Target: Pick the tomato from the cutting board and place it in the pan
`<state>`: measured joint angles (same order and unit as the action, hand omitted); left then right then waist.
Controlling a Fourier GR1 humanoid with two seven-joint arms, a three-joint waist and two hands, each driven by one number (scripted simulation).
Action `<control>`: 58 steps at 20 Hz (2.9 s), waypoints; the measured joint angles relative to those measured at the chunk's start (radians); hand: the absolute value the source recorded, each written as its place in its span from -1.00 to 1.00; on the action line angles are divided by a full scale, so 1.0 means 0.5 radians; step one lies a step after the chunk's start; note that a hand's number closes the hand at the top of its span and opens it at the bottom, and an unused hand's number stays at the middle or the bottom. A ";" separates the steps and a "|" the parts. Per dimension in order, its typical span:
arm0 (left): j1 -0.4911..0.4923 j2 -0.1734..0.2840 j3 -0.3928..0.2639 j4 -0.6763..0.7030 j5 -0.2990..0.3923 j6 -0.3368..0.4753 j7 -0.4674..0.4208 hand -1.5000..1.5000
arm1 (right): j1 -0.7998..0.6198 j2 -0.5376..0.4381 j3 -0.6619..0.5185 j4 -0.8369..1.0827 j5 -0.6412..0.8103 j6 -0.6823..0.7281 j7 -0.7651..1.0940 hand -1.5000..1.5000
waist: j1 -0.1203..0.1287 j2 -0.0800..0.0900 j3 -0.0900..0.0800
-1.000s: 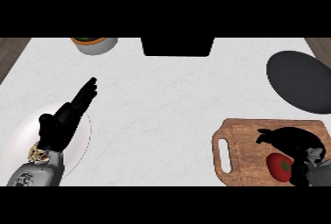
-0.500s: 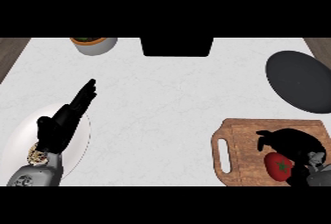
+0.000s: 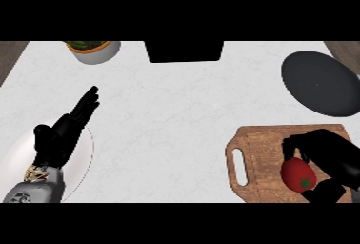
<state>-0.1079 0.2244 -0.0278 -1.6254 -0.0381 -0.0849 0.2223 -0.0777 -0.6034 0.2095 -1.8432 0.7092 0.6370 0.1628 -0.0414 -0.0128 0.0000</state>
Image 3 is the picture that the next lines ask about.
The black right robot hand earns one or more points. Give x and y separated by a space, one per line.
331 149

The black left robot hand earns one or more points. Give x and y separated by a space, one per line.
64 133

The red tomato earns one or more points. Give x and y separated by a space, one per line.
299 175

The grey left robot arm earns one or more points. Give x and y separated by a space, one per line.
36 189

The brown wooden cutting board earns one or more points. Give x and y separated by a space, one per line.
263 152

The dark grey pan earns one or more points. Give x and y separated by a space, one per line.
324 84

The white plate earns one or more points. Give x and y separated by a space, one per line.
18 152

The white potted plant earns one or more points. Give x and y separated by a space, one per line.
94 50

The black appliance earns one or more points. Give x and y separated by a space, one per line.
184 50

